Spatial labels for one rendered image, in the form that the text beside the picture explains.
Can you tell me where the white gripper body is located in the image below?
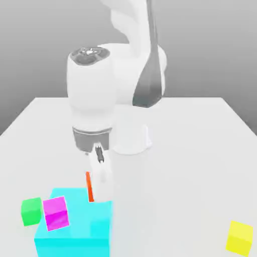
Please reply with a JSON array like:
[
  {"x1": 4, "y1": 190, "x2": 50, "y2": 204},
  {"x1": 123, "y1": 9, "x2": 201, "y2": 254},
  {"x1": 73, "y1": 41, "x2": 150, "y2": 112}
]
[{"x1": 88, "y1": 150, "x2": 114, "y2": 203}]

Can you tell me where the small orange cube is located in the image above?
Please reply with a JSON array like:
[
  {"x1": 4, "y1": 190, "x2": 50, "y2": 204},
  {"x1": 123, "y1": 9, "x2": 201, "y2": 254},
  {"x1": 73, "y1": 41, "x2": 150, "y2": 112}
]
[{"x1": 85, "y1": 171, "x2": 95, "y2": 203}]

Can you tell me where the small magenta cube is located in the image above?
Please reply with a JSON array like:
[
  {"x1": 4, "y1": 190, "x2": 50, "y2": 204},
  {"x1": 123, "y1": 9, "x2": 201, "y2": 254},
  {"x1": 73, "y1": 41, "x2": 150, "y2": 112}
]
[{"x1": 42, "y1": 196, "x2": 70, "y2": 232}]

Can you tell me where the small green cube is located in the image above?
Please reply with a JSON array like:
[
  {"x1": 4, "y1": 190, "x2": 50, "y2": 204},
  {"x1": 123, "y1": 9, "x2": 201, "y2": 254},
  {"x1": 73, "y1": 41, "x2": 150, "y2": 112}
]
[{"x1": 21, "y1": 197, "x2": 43, "y2": 227}]

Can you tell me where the small yellow cube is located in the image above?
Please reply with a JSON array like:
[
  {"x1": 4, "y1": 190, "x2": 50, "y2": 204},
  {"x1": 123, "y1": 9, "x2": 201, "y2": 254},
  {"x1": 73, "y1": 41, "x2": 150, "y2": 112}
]
[{"x1": 225, "y1": 220, "x2": 254, "y2": 257}]

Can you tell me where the large cyan box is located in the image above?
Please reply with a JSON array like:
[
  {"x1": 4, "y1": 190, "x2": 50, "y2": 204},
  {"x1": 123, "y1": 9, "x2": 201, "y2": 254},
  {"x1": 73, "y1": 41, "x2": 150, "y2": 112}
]
[{"x1": 34, "y1": 187, "x2": 113, "y2": 257}]

